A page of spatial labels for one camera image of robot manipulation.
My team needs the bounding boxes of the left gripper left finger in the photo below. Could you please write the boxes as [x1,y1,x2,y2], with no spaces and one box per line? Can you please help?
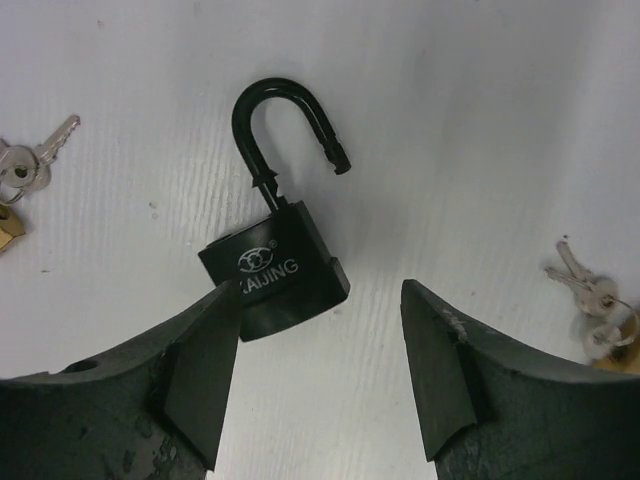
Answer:
[1,282,242,479]

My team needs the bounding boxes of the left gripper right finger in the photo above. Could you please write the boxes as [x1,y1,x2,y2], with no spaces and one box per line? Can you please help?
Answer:
[401,279,639,479]

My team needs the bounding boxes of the black padlock shackle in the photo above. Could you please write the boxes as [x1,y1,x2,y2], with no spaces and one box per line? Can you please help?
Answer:
[199,77,351,342]

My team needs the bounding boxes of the small brass padlock long shackle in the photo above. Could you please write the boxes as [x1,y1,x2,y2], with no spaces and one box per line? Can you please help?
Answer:
[0,205,26,253]

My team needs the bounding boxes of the silver keys of small padlock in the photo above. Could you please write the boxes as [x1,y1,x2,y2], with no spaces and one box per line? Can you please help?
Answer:
[1,114,81,206]

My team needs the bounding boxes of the large brass padlock long shackle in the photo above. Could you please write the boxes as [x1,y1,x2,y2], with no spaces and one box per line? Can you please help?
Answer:
[592,337,640,375]

